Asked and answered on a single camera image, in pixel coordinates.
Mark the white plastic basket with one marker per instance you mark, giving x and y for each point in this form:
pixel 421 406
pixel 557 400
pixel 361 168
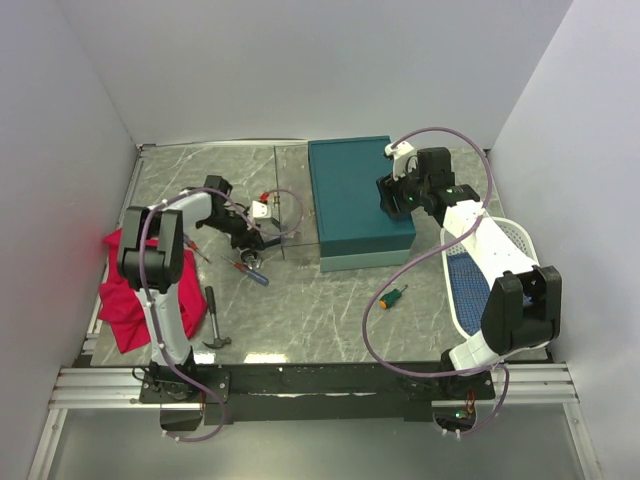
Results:
pixel 497 246

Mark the blue checkered cloth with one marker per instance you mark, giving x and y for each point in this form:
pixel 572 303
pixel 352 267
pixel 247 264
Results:
pixel 469 293

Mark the green orange stubby screwdriver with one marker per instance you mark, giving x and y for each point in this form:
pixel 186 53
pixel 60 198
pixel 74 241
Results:
pixel 389 299

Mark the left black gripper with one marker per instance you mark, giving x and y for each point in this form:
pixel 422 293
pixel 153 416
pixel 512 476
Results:
pixel 248 235

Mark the black handled claw hammer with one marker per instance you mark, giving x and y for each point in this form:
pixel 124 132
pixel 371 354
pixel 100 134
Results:
pixel 218 341

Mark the teal tool box with drawer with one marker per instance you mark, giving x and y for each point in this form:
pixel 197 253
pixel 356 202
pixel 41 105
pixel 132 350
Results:
pixel 341 225

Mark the blue handled pliers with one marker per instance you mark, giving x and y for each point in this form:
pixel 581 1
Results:
pixel 272 242

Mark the black handled adjustable wrench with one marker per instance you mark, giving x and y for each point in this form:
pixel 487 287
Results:
pixel 251 259

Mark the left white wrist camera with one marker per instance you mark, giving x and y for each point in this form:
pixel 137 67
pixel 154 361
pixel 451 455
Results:
pixel 259 211

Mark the blue red screwdriver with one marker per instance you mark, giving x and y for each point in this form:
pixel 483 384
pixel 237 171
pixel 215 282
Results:
pixel 192 246
pixel 249 273

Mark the aluminium frame rail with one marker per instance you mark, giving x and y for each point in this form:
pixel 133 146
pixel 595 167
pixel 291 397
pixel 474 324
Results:
pixel 115 388

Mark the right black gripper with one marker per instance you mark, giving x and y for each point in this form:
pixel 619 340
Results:
pixel 389 189

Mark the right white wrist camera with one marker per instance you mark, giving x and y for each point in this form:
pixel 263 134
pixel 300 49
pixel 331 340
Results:
pixel 402 156

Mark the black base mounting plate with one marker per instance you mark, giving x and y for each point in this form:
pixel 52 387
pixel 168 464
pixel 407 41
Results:
pixel 287 392

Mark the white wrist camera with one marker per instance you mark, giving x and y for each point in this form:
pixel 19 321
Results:
pixel 259 211
pixel 402 156

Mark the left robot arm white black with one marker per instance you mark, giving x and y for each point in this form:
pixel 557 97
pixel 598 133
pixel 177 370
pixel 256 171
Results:
pixel 150 258

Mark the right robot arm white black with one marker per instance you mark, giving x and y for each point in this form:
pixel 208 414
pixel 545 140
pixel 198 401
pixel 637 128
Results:
pixel 524 303

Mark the red cloth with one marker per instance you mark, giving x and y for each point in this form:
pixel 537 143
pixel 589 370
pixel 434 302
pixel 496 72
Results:
pixel 123 312

